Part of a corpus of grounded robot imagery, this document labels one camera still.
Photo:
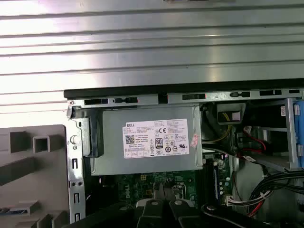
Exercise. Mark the black open PC case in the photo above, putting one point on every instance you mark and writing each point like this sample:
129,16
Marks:
142,91

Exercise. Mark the blue disk carrier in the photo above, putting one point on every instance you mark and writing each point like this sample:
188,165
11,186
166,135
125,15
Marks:
298,133

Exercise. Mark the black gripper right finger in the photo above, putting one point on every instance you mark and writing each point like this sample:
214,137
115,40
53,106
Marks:
183,213

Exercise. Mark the green Dell motherboard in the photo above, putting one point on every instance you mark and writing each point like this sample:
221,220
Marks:
133,187

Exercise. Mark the grey labelled power supply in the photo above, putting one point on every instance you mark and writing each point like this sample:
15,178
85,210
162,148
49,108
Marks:
147,114

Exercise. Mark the grey metal drive cage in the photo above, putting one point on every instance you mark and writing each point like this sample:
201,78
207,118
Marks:
288,133

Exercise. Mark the grey plastic parts rack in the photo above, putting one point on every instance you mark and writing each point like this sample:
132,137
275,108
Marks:
35,180

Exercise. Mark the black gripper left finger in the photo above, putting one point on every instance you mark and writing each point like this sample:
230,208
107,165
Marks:
149,213

